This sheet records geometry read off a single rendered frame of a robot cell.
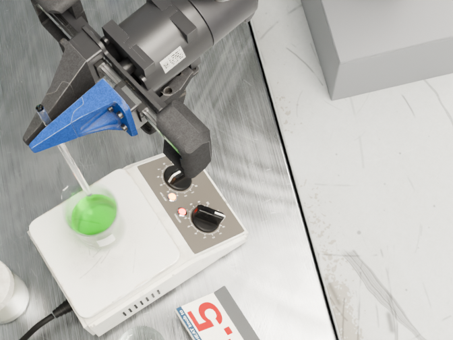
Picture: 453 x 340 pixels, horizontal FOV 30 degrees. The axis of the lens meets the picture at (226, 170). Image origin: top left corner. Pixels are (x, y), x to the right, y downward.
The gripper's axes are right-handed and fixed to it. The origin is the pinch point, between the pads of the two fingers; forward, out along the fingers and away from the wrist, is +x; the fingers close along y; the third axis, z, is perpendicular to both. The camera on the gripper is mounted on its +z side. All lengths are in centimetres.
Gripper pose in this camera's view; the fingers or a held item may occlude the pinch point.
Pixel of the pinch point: (65, 116)
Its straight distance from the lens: 63.7
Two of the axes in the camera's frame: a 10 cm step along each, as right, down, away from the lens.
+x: -7.4, 6.4, -2.1
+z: 0.2, 3.3, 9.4
